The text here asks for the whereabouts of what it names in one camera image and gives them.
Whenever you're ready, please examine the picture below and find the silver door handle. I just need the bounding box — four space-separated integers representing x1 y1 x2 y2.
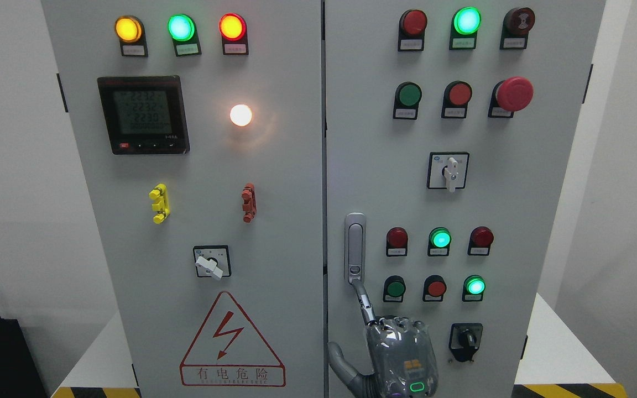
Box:
344 212 367 284

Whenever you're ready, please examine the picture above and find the left grey cabinet door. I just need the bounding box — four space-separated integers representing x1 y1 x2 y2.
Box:
42 1 326 397

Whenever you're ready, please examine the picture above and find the grey cabinet door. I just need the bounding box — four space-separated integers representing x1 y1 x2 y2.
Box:
42 1 326 397
325 1 606 397

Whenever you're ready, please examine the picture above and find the right grey cabinet door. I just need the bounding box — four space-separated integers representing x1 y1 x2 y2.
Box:
325 1 606 397

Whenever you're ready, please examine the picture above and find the red terminal connector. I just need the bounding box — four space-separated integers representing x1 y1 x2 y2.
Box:
241 183 257 223

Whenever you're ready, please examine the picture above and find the red lamp middle left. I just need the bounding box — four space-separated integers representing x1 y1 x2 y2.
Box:
386 227 409 257

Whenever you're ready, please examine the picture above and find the white lit indicator lamp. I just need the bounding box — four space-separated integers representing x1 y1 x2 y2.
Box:
228 104 253 127

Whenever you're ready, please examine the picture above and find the green push button lower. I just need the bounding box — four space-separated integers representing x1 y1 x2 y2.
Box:
382 275 406 303

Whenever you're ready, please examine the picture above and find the green push button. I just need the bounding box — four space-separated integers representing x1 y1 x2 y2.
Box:
382 275 406 303
392 81 422 120

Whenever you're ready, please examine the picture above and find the green lit lamp middle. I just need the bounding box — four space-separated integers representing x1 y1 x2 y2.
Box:
427 227 452 256

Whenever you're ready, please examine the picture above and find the green lit lamp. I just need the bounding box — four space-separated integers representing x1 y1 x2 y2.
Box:
449 7 481 50
427 227 452 256

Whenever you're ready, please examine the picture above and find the green push button upper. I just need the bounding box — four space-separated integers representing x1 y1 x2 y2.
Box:
392 81 422 120

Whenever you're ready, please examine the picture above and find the red push button lower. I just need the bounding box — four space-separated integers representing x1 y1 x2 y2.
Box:
422 275 447 302

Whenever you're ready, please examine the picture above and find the red push button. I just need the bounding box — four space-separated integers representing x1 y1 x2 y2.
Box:
441 81 473 119
422 275 447 302

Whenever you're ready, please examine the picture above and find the yellow terminal connector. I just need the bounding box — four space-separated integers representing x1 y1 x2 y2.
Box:
148 183 170 224

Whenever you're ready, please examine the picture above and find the red lamp middle right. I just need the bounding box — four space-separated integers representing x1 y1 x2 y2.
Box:
467 226 494 256

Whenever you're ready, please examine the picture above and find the red push button upper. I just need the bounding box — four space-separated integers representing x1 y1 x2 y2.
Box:
441 81 473 119

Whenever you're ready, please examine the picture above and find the red electric hazard warning sign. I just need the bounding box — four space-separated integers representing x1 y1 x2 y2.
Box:
179 291 286 387

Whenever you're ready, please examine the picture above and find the green lit button lower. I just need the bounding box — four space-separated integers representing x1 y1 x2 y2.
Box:
462 275 486 302

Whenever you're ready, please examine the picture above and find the red lit indicator lamp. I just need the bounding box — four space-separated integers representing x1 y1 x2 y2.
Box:
219 13 249 55

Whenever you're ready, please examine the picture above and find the black digital power meter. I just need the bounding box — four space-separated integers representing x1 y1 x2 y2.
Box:
97 75 190 155

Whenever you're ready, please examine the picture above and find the red indicator lamp top right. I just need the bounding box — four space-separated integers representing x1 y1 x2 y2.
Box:
398 8 428 52

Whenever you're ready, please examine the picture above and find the green indicator lamp top left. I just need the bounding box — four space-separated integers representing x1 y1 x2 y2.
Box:
167 13 202 56

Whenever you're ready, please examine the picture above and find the red emergency stop mushroom button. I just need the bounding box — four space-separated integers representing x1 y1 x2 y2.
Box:
488 76 534 119

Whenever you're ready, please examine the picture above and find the green lit lamp top right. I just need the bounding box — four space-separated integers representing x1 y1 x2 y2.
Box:
449 7 481 50

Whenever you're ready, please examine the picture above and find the yellow indicator lamp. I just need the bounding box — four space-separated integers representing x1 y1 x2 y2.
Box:
114 15 148 57

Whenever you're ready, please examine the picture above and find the dark red buzzer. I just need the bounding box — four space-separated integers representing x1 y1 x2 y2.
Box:
500 7 536 50

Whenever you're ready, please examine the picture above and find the white rotary switch left door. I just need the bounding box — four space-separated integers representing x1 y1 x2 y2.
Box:
192 245 232 280

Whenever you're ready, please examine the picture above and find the white rotary switch upper right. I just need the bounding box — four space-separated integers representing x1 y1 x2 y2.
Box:
426 152 470 192

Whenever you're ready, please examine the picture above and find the black rotary knob switch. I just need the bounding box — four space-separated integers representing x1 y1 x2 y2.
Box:
449 323 483 363

